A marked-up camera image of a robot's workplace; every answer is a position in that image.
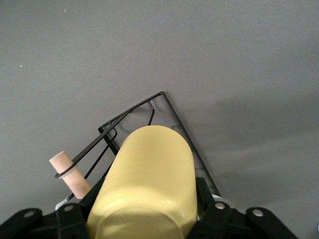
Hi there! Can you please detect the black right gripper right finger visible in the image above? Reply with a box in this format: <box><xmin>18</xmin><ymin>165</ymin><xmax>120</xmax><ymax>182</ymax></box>
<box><xmin>185</xmin><ymin>176</ymin><xmax>300</xmax><ymax>239</ymax></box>

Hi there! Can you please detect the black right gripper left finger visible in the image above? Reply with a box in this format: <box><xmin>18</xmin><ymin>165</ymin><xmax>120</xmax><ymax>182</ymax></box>
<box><xmin>0</xmin><ymin>177</ymin><xmax>106</xmax><ymax>239</ymax></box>

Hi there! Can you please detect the black wire cup holder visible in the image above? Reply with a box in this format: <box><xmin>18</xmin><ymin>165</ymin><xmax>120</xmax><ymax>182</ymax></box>
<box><xmin>48</xmin><ymin>91</ymin><xmax>224</xmax><ymax>210</ymax></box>

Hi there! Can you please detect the yellow plastic cup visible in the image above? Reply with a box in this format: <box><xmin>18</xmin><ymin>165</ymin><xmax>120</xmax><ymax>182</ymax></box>
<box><xmin>85</xmin><ymin>124</ymin><xmax>200</xmax><ymax>239</ymax></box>

